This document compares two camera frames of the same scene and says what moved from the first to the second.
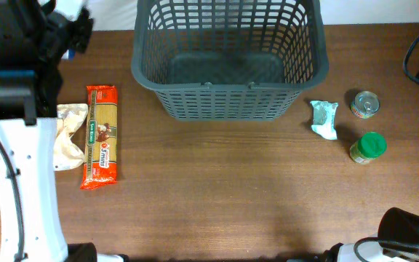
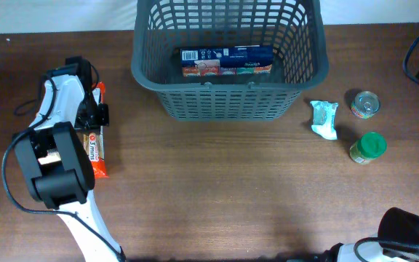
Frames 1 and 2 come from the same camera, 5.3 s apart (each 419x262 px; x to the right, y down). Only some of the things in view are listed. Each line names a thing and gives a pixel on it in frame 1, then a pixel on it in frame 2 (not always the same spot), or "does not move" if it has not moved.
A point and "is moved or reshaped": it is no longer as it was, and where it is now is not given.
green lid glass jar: (368, 148) does not move
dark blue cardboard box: (72, 54) -> (227, 61)
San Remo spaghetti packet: (100, 163) is moved or reshaped
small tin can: (364, 105) does not move
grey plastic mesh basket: (228, 60) does not move
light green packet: (324, 118) does not move
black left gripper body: (64, 33) -> (87, 118)
